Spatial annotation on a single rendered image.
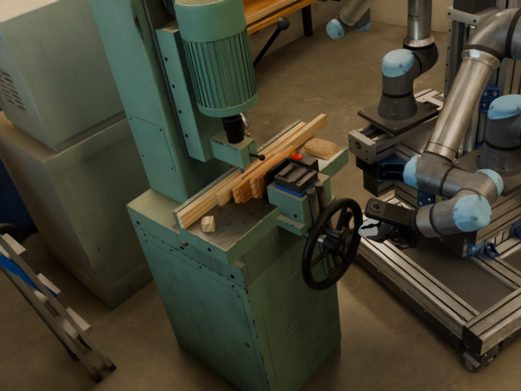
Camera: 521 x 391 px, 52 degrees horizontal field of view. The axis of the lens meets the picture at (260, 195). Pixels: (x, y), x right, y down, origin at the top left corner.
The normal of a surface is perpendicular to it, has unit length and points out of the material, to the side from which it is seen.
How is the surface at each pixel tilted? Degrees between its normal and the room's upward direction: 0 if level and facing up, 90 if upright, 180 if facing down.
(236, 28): 90
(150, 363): 0
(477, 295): 0
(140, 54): 90
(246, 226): 0
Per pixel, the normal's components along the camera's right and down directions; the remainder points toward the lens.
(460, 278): -0.14, -0.79
